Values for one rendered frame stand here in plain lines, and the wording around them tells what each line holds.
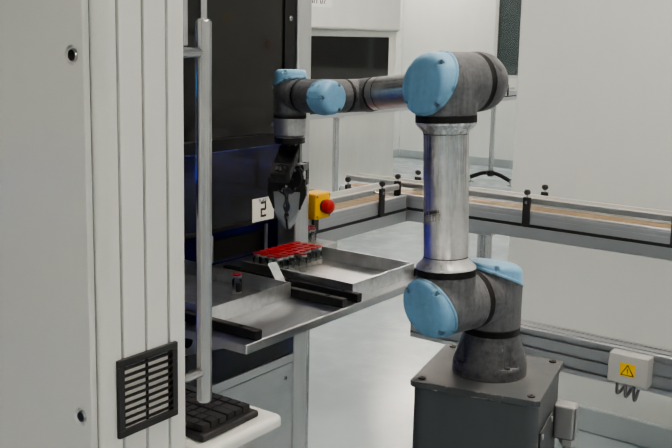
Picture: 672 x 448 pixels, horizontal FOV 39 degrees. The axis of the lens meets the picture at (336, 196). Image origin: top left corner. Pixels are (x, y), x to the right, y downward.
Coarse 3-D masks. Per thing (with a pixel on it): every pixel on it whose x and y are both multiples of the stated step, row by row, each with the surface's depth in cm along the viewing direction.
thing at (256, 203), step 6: (258, 198) 239; (264, 198) 240; (252, 204) 237; (258, 204) 239; (264, 204) 241; (270, 204) 243; (252, 210) 237; (258, 210) 239; (264, 210) 241; (270, 210) 243; (252, 216) 238; (258, 216) 239; (270, 216) 243; (252, 222) 238
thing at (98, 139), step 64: (0, 0) 132; (64, 0) 124; (128, 0) 126; (0, 64) 134; (64, 64) 126; (128, 64) 128; (0, 128) 135; (64, 128) 127; (128, 128) 129; (0, 192) 137; (64, 192) 129; (128, 192) 130; (0, 256) 139; (64, 256) 131; (128, 256) 132; (0, 320) 141; (64, 320) 132; (128, 320) 133; (0, 384) 143; (64, 384) 134; (128, 384) 134
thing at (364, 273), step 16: (336, 256) 245; (352, 256) 242; (368, 256) 239; (288, 272) 221; (304, 272) 233; (320, 272) 233; (336, 272) 234; (352, 272) 234; (368, 272) 234; (384, 272) 221; (400, 272) 227; (352, 288) 211; (368, 288) 216
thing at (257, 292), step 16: (192, 272) 228; (224, 272) 222; (240, 272) 219; (192, 288) 216; (224, 288) 217; (256, 288) 216; (272, 288) 206; (288, 288) 210; (192, 304) 193; (224, 304) 193; (240, 304) 197; (256, 304) 202
